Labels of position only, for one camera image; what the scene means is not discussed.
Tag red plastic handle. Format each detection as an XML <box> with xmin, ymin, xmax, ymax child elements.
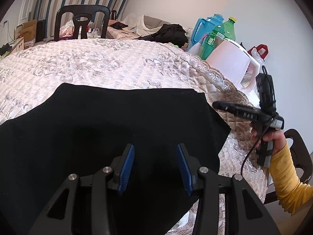
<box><xmin>247</xmin><ymin>43</ymin><xmax>269</xmax><ymax>59</ymax></box>

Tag white lace cloth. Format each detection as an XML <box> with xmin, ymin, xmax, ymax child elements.
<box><xmin>122</xmin><ymin>13</ymin><xmax>162</xmax><ymax>36</ymax></box>

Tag green plastic bottle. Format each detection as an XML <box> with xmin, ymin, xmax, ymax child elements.
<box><xmin>199</xmin><ymin>16</ymin><xmax>237</xmax><ymax>60</ymax></box>

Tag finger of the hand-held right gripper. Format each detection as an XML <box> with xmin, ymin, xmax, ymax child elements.
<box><xmin>212</xmin><ymin>101</ymin><xmax>236</xmax><ymax>115</ymax></box>

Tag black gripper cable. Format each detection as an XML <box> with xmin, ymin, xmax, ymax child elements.
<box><xmin>241</xmin><ymin>125</ymin><xmax>266</xmax><ymax>177</ymax></box>

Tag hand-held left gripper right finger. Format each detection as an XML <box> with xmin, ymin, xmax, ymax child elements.
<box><xmin>176</xmin><ymin>143</ymin><xmax>282</xmax><ymax>235</ymax></box>

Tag white paper roll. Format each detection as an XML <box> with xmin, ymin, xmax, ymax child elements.
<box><xmin>205</xmin><ymin>39</ymin><xmax>261</xmax><ymax>96</ymax></box>

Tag clear plastic bag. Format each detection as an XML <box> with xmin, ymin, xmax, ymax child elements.
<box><xmin>60</xmin><ymin>20</ymin><xmax>94</xmax><ymax>38</ymax></box>

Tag black box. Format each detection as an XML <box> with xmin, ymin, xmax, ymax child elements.
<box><xmin>36</xmin><ymin>19</ymin><xmax>47</xmax><ymax>43</ymax></box>

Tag white quilted floral bedspread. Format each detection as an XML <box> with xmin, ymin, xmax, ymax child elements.
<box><xmin>0</xmin><ymin>39</ymin><xmax>269</xmax><ymax>235</ymax></box>

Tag blue plastic water jug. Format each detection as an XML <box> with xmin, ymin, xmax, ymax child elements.
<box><xmin>188</xmin><ymin>14</ymin><xmax>225</xmax><ymax>54</ymax></box>

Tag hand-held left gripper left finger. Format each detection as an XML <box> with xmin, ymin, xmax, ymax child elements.
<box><xmin>28</xmin><ymin>144</ymin><xmax>135</xmax><ymax>235</ymax></box>

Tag dark plastic chair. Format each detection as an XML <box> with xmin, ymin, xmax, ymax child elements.
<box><xmin>54</xmin><ymin>4</ymin><xmax>111</xmax><ymax>42</ymax></box>
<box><xmin>265</xmin><ymin>128</ymin><xmax>313</xmax><ymax>205</ymax></box>

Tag person's right forearm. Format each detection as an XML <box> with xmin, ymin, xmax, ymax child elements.
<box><xmin>269</xmin><ymin>142</ymin><xmax>313</xmax><ymax>216</ymax></box>

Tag brown cardboard box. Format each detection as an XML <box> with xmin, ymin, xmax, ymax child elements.
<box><xmin>15</xmin><ymin>20</ymin><xmax>37</xmax><ymax>40</ymax></box>

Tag person's right hand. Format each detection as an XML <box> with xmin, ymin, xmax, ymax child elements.
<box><xmin>251</xmin><ymin>127</ymin><xmax>286</xmax><ymax>155</ymax></box>

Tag black cloth pile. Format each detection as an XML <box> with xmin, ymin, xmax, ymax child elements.
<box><xmin>138</xmin><ymin>24</ymin><xmax>189</xmax><ymax>48</ymax></box>

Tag black pants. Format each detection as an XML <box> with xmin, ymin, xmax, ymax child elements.
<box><xmin>0</xmin><ymin>83</ymin><xmax>231</xmax><ymax>235</ymax></box>

